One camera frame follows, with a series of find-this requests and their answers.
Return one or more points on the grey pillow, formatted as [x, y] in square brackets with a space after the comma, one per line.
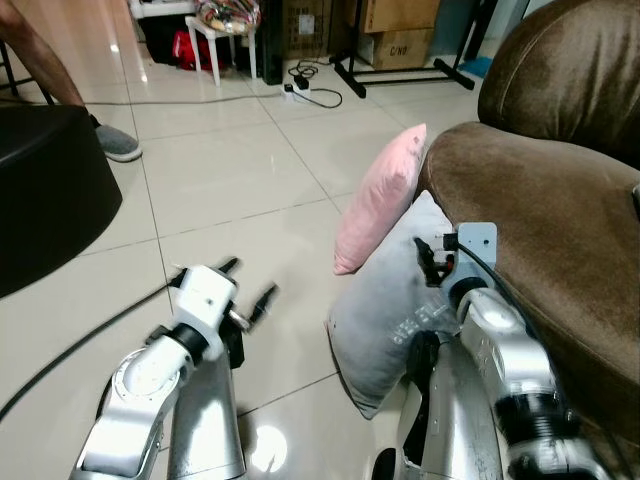
[385, 320]

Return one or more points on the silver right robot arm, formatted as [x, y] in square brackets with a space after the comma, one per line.
[520, 360]

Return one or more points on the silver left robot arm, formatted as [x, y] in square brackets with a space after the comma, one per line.
[135, 385]

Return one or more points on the pink pillow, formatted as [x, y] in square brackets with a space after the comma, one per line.
[378, 200]

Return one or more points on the brown velvet sofa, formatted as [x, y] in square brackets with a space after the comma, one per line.
[550, 190]

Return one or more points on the silver left robot leg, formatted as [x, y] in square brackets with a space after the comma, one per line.
[208, 420]

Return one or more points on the silver robot leg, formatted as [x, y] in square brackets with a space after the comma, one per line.
[450, 410]
[208, 420]

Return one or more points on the silver right robot leg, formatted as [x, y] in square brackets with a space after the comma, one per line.
[450, 410]

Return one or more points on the grey slipper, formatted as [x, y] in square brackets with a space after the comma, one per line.
[120, 143]

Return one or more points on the black metal rack stand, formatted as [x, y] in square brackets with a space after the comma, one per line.
[400, 71]

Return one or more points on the white power strip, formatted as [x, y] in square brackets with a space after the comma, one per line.
[297, 89]

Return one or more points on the black ottoman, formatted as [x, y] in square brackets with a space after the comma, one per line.
[45, 195]

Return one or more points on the red bag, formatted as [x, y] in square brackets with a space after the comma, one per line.
[190, 50]

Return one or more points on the brown cardboard box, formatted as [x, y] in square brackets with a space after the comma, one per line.
[398, 35]

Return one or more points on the white plastic stool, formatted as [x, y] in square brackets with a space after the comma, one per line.
[215, 35]

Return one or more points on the colourful patterned bag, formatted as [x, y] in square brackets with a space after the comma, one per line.
[230, 14]

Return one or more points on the dark brown box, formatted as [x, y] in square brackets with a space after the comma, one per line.
[305, 25]

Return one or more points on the person's bare leg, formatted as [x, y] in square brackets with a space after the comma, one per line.
[45, 60]

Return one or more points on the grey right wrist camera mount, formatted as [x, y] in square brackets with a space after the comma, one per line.
[476, 248]

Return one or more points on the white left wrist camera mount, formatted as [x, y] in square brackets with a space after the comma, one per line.
[205, 300]

